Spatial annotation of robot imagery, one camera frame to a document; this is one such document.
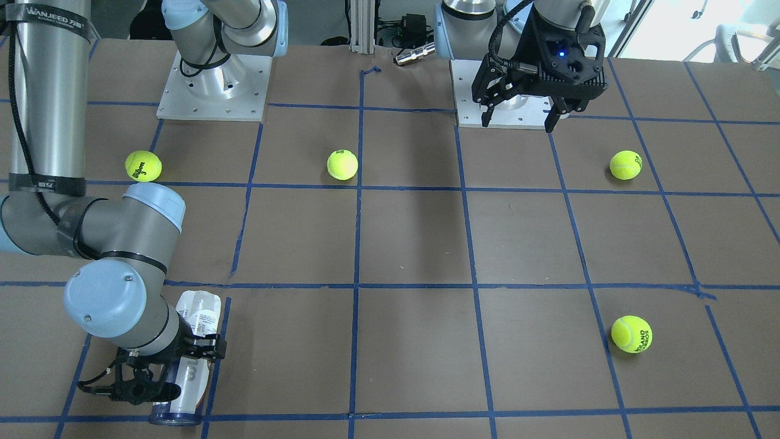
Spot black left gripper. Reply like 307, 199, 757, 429
472, 6, 608, 134

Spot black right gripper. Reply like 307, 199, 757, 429
76, 334, 227, 405

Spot white blue tennis ball can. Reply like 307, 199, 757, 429
148, 291, 222, 427

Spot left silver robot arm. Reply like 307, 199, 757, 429
434, 1, 608, 133

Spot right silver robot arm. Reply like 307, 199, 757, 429
2, 1, 227, 405

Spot tennis ball near base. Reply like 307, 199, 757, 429
608, 150, 644, 180
124, 150, 163, 182

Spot tennis ball centre back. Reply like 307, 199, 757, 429
326, 149, 360, 181

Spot tennis ball front Roland Garros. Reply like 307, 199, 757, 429
610, 316, 654, 354

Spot silver metal cylinder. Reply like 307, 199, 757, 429
393, 42, 436, 67

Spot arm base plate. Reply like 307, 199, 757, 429
450, 59, 551, 130
156, 54, 274, 122

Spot aluminium frame post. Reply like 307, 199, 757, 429
347, 0, 376, 56

